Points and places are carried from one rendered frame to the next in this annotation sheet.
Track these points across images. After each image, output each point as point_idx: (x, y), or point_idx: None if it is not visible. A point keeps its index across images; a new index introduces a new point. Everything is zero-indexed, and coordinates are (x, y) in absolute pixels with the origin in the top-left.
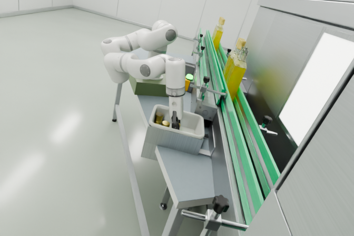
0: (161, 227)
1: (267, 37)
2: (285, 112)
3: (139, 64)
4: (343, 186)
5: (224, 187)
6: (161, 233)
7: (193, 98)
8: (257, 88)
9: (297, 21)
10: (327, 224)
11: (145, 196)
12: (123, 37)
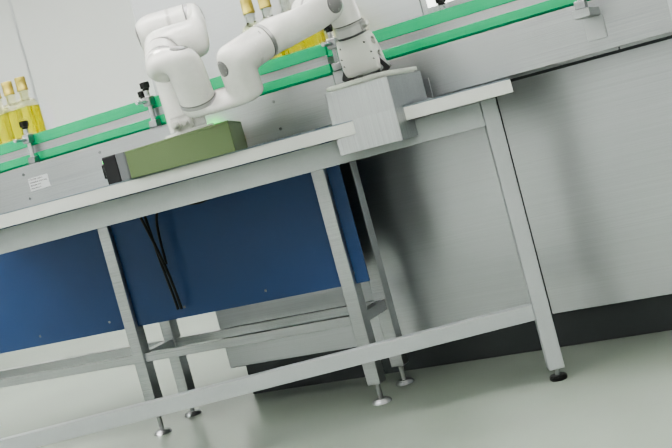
0: (434, 393)
1: None
2: None
3: None
4: None
5: (509, 43)
6: (448, 391)
7: (279, 119)
8: None
9: None
10: None
11: (346, 421)
12: (160, 48)
